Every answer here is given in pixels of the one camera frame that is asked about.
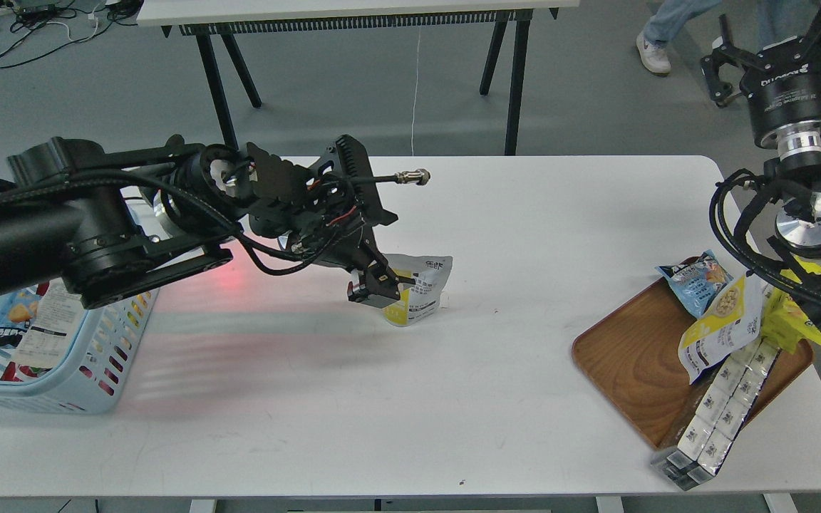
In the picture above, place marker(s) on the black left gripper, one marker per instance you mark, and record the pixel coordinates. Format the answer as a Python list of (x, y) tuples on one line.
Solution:
[(327, 212)]

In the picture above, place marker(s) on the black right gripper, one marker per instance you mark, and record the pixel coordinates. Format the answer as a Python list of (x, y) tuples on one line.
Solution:
[(795, 85)]

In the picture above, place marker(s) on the yellow white snack pouch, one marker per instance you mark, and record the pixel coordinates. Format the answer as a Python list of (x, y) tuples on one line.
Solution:
[(421, 298), (733, 321)]

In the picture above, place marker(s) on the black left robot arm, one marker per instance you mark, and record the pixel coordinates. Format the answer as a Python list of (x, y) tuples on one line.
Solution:
[(113, 225)]

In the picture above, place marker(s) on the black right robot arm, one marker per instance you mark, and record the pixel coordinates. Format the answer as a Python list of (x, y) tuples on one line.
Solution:
[(771, 222)]

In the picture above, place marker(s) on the blue snack bag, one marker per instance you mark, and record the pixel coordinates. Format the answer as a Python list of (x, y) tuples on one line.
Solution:
[(696, 283)]

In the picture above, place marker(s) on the bright yellow snack pack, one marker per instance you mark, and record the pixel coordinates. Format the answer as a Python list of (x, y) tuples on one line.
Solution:
[(784, 324)]

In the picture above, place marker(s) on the white snack packet in basket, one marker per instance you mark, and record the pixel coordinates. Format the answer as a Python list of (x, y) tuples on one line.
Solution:
[(58, 319)]

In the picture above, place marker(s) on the white boxed snack multipack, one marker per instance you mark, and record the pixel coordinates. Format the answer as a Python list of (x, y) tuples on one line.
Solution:
[(698, 441)]

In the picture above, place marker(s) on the light blue plastic basket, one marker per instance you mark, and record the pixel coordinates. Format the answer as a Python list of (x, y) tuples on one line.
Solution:
[(91, 376)]

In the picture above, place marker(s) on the dark snack bag in basket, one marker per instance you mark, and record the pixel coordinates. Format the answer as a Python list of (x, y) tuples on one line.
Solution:
[(17, 313)]

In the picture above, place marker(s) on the wooden tray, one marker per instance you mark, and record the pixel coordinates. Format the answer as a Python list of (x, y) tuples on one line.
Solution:
[(631, 356)]

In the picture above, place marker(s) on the black frame background table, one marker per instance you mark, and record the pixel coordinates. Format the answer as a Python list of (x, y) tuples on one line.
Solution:
[(203, 20)]

